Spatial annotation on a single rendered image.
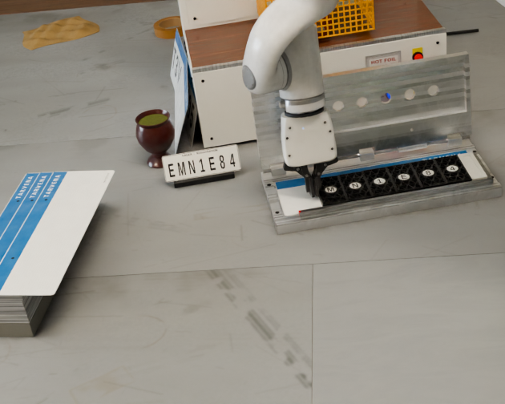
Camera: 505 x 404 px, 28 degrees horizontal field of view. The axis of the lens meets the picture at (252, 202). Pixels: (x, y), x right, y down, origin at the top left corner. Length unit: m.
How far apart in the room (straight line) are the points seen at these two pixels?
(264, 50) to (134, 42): 1.10
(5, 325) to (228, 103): 0.71
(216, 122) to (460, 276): 0.69
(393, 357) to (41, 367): 0.58
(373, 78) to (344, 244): 0.36
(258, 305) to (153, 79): 0.99
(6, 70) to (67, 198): 0.91
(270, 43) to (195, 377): 0.59
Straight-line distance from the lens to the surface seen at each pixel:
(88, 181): 2.01
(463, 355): 1.63
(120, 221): 2.03
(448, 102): 2.09
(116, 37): 2.89
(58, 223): 1.90
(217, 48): 2.22
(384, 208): 1.93
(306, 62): 1.85
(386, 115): 2.06
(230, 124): 2.20
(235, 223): 1.97
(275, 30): 1.77
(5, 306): 1.77
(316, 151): 1.91
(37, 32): 3.00
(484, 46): 2.60
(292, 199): 1.98
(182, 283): 1.83
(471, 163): 2.04
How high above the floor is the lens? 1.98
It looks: 32 degrees down
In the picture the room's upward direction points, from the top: 8 degrees counter-clockwise
